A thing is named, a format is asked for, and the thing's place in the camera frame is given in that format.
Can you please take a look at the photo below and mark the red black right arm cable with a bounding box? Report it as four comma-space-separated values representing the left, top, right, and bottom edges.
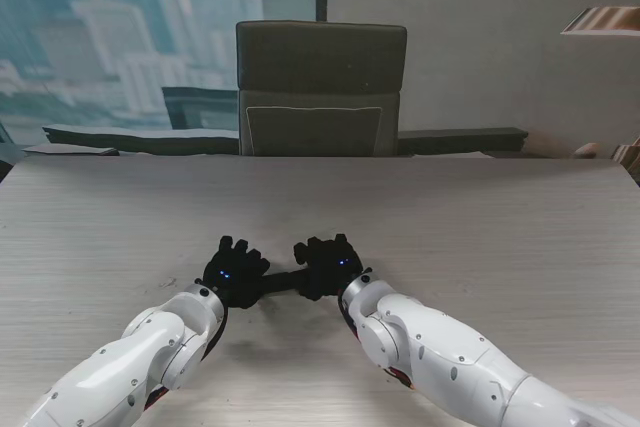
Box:
338, 296, 417, 389

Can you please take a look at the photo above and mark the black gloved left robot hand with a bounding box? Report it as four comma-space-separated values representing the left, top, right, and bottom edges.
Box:
201, 235, 271, 312

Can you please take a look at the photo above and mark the dark grey paper stack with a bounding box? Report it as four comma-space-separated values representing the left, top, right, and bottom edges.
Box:
22, 144, 120, 157

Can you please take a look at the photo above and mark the brown wooden wall shelf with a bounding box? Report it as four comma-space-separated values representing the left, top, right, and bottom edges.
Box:
560, 6, 640, 37

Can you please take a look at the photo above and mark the long dark low ledge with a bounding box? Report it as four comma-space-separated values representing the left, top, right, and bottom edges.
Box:
42, 125, 240, 154

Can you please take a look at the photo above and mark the dark grey office chair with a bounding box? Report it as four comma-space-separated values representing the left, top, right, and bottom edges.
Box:
234, 20, 409, 157

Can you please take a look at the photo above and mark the short dark low ledge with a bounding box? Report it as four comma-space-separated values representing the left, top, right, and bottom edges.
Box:
397, 126, 530, 154

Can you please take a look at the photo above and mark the black remote control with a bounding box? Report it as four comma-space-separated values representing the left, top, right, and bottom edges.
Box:
257, 270, 307, 297

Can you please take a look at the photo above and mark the red black arm cable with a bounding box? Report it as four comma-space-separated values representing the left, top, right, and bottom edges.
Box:
143, 314, 229, 416
338, 296, 417, 389

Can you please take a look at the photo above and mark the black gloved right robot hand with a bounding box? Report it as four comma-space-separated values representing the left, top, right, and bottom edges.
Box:
293, 233, 365, 302

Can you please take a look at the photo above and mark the red black left arm cable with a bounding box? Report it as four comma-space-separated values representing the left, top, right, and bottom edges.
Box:
143, 314, 229, 416

